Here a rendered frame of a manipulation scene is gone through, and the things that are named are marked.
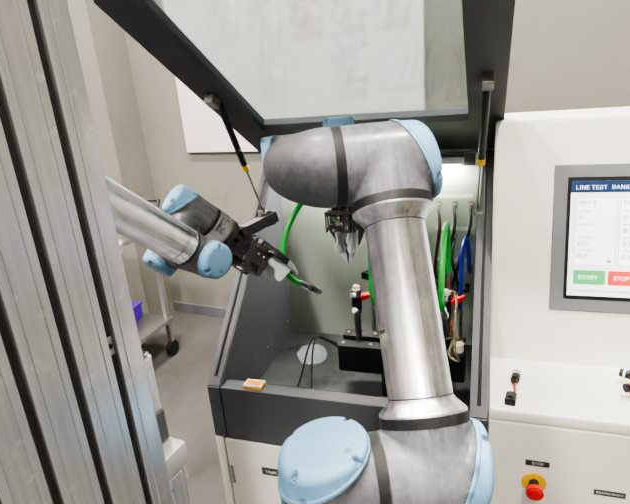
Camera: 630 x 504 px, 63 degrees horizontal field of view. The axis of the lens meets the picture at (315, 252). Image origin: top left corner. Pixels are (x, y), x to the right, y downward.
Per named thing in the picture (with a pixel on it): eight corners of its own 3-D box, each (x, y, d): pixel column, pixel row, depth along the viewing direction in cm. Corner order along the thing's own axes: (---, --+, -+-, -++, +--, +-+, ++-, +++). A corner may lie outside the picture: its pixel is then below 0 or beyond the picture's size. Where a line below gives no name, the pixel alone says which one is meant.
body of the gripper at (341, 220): (324, 235, 126) (320, 186, 122) (334, 225, 134) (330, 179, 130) (355, 236, 124) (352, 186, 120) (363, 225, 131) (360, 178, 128)
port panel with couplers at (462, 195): (430, 284, 161) (430, 186, 151) (432, 280, 164) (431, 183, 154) (474, 286, 157) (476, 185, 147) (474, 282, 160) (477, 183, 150)
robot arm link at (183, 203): (154, 213, 115) (174, 182, 118) (194, 239, 121) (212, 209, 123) (165, 211, 109) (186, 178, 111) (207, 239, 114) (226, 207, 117)
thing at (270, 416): (228, 438, 139) (219, 387, 134) (235, 427, 143) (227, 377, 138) (468, 475, 120) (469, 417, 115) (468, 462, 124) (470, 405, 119)
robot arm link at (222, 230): (212, 210, 123) (227, 208, 116) (227, 221, 125) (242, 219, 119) (196, 237, 121) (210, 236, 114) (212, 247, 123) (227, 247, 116)
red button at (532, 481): (521, 502, 113) (522, 483, 112) (520, 489, 117) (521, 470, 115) (547, 507, 112) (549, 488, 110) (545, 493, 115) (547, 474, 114)
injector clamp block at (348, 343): (340, 391, 149) (337, 344, 144) (349, 372, 158) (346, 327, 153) (463, 405, 138) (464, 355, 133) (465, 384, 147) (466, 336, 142)
